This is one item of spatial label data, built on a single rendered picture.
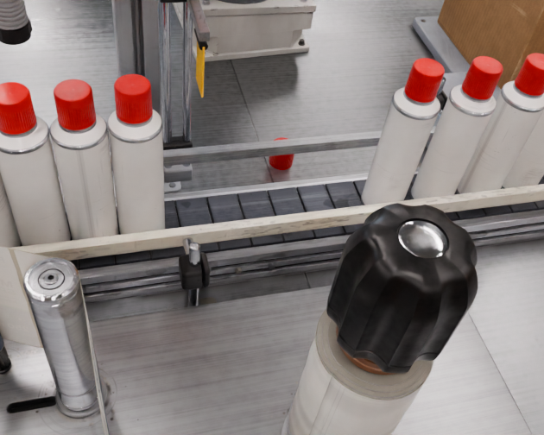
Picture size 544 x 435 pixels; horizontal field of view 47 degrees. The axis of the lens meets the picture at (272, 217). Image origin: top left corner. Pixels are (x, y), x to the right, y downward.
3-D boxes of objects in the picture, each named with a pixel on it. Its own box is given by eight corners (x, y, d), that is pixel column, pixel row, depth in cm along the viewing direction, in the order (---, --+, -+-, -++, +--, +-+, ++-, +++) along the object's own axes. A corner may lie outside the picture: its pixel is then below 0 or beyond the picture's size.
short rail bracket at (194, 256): (181, 323, 70) (182, 258, 61) (178, 301, 72) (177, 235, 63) (210, 318, 71) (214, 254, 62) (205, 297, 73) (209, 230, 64)
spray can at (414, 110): (369, 220, 77) (415, 84, 61) (355, 189, 80) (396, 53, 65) (407, 215, 78) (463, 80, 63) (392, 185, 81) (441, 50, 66)
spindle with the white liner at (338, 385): (295, 502, 54) (378, 316, 32) (270, 406, 59) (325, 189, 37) (390, 480, 56) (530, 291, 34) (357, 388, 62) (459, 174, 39)
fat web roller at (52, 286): (56, 423, 56) (15, 309, 42) (55, 377, 59) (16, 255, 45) (109, 413, 57) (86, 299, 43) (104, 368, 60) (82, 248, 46)
